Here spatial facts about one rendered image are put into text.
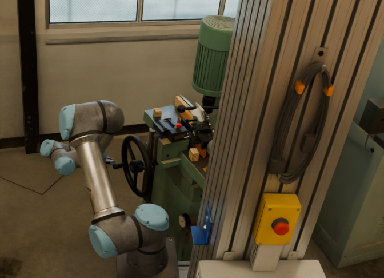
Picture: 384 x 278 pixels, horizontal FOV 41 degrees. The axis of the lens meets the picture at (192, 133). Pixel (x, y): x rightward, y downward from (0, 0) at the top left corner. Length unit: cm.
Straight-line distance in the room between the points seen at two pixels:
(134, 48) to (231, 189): 248
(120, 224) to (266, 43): 90
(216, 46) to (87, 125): 66
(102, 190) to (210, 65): 75
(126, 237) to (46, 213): 163
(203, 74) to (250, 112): 111
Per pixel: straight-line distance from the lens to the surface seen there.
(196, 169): 224
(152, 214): 177
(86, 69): 360
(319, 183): 131
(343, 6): 108
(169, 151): 229
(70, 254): 307
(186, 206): 240
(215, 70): 219
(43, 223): 325
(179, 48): 375
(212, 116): 237
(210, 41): 214
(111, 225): 172
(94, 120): 181
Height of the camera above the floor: 225
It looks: 33 degrees down
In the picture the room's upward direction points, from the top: 9 degrees clockwise
